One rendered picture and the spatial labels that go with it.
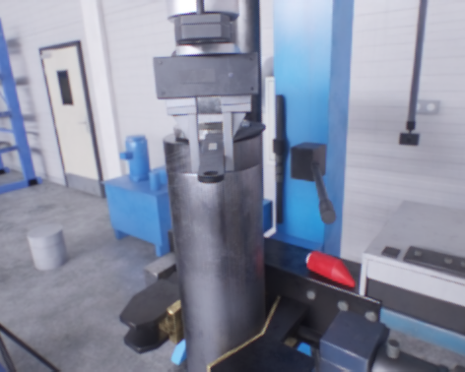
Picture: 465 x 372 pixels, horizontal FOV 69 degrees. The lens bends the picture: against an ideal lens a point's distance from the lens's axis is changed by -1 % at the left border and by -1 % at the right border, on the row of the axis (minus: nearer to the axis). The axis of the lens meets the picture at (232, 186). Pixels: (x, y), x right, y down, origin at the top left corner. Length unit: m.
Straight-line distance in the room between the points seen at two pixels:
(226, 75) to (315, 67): 0.61
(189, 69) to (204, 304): 0.53
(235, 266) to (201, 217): 0.13
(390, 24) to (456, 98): 0.63
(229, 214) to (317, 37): 0.57
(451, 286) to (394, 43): 1.99
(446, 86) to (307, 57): 1.61
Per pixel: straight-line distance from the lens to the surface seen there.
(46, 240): 3.46
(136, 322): 0.97
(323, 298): 0.95
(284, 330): 0.90
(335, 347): 0.84
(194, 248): 0.73
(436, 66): 2.56
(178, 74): 0.45
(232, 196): 0.68
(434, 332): 0.90
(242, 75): 0.45
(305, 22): 1.05
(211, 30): 0.38
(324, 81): 1.02
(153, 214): 3.18
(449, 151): 2.60
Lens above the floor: 1.59
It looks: 18 degrees down
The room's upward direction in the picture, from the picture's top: 3 degrees counter-clockwise
